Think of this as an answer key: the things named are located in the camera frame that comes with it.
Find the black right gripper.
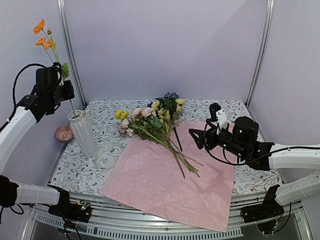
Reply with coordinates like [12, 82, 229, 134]
[189, 118, 247, 159]

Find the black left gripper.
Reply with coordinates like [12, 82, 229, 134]
[49, 79, 75, 107]

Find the white ribbed ceramic vase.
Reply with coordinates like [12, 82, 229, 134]
[67, 110, 97, 157]

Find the artificial flower bouquet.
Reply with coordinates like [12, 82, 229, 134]
[115, 107, 199, 176]

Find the pink wrapping paper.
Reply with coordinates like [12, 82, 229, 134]
[99, 121, 236, 232]

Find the cream printed ribbon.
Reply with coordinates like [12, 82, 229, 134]
[93, 142, 124, 169]

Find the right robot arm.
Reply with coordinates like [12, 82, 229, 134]
[188, 116, 320, 218]

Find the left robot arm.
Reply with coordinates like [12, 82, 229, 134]
[0, 62, 75, 217]

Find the pink patterned small object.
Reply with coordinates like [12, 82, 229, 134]
[54, 125, 74, 143]

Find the blue hydrangea flower stem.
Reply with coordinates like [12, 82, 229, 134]
[147, 92, 186, 152]

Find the floral patterned tablecloth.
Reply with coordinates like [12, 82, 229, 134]
[49, 99, 282, 196]

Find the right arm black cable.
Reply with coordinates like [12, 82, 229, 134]
[203, 117, 320, 226]

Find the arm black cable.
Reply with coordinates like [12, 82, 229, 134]
[0, 63, 48, 133]
[203, 117, 320, 226]

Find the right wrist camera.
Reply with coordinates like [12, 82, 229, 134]
[209, 102, 229, 135]

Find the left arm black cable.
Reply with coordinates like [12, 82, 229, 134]
[0, 63, 48, 133]

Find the left aluminium frame post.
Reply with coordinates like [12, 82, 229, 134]
[56, 0, 87, 108]

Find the aluminium frame post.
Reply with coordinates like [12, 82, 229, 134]
[245, 0, 275, 109]
[56, 0, 87, 108]

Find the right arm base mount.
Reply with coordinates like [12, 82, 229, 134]
[240, 184, 285, 223]

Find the aluminium front rail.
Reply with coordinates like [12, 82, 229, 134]
[22, 193, 315, 240]

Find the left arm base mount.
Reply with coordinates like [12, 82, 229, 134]
[48, 185, 92, 223]

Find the right aluminium frame post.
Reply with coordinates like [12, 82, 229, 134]
[245, 0, 275, 109]

